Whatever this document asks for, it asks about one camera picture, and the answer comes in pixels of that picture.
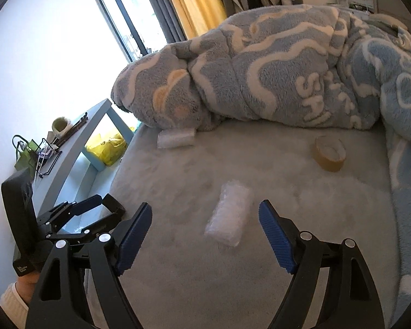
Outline yellow plastic bag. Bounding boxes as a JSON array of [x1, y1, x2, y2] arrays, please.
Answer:
[[85, 132, 127, 167]]

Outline light blue bed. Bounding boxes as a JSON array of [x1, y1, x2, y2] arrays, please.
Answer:
[[84, 123, 409, 329]]

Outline black metal stand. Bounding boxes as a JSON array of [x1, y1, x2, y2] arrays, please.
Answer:
[[38, 137, 63, 179]]

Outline clear bubble wrap roll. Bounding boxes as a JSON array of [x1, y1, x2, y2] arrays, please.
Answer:
[[204, 179, 255, 247]]

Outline dark brown board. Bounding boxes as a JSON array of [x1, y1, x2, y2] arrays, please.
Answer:
[[60, 111, 89, 141]]

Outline black sliding door frame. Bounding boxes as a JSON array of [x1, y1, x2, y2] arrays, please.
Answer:
[[87, 0, 148, 59]]

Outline grey curtain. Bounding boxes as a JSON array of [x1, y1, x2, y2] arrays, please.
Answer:
[[137, 0, 187, 56]]

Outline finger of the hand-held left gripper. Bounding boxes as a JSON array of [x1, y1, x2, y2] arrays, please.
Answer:
[[38, 194, 104, 227], [47, 194, 125, 241]]

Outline blue cloud-pattern fleece blanket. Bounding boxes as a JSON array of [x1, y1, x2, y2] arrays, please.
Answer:
[[110, 4, 411, 296]]

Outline light blue table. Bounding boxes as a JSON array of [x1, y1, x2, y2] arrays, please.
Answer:
[[31, 99, 138, 220]]

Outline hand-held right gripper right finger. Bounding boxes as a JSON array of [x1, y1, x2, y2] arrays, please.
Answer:
[[258, 199, 386, 329]]

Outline green tote bag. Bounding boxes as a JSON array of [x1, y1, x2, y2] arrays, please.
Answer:
[[12, 135, 39, 172]]

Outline person's left forearm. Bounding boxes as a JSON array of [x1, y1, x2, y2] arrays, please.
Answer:
[[0, 272, 40, 316]]

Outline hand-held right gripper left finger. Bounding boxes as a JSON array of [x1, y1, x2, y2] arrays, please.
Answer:
[[25, 203, 153, 329]]

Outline yellow curtain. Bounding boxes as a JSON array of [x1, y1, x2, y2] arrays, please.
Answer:
[[159, 0, 229, 40]]

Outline brown packing tape roll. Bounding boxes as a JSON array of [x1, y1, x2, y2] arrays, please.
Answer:
[[311, 135, 349, 173]]

